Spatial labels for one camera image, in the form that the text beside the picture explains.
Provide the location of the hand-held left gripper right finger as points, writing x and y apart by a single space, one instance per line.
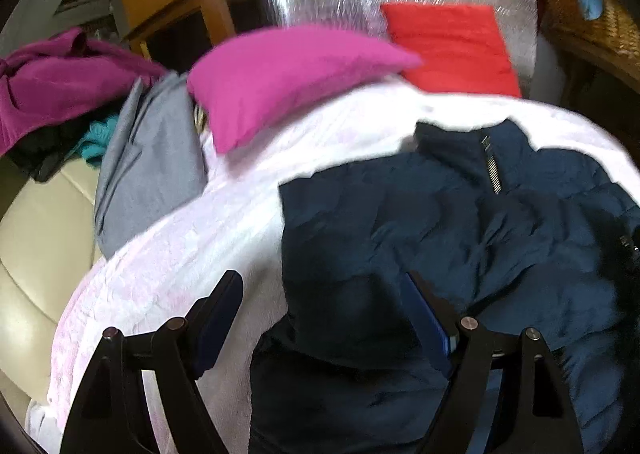
425 319

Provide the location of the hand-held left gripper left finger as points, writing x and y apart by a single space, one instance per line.
220 314

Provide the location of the navy puffer jacket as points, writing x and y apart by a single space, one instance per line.
400 214

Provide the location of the white pink fluffy blanket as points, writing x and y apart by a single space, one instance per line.
240 214

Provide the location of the grey garment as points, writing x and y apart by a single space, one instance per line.
150 159

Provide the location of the beige sofa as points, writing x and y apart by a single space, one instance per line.
40 244

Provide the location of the teal cloth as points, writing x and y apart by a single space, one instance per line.
100 139

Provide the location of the black cloth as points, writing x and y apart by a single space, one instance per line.
45 149

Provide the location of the magenta pillow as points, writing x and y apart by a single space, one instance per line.
290 74

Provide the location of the red pillow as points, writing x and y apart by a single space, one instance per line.
450 44

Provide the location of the purple garment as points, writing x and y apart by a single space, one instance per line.
55 79

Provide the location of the wicker basket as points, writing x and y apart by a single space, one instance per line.
595 39

